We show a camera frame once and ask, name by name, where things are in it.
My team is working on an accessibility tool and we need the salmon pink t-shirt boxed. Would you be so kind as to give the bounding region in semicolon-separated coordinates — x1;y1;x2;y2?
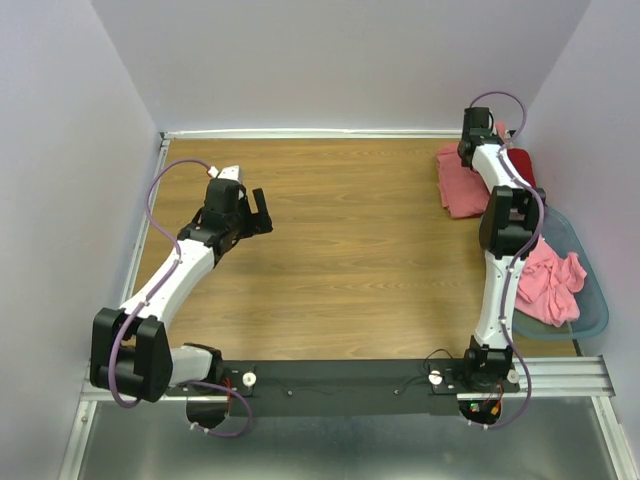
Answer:
436;144;489;219

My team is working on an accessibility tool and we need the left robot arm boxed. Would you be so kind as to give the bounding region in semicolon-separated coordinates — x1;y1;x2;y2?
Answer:
89;166;273;408

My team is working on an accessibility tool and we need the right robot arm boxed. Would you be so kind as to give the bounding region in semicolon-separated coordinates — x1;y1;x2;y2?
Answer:
457;106;545;392

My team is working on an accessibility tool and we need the folded red t-shirt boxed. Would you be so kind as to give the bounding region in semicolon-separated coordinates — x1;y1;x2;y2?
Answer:
507;148;546;203

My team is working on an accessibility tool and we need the blue plastic basket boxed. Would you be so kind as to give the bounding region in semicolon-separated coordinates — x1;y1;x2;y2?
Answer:
513;207;609;341

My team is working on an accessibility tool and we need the light pink t-shirt in basket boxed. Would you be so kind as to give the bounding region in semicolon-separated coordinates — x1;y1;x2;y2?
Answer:
515;237;587;328

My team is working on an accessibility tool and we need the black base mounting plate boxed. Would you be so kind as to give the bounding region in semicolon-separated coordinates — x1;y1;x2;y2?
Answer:
164;358;522;419

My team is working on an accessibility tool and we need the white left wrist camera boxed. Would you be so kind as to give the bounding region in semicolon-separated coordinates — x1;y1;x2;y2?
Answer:
207;165;243;184

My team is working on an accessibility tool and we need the aluminium back rail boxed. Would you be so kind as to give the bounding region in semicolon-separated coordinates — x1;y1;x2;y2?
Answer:
161;128;461;140

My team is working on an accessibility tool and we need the aluminium rail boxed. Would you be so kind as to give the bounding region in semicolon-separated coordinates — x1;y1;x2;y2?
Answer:
80;356;615;402
161;128;461;140

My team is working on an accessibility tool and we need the aluminium front rail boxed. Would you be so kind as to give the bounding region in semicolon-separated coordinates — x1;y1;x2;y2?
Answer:
80;356;615;402

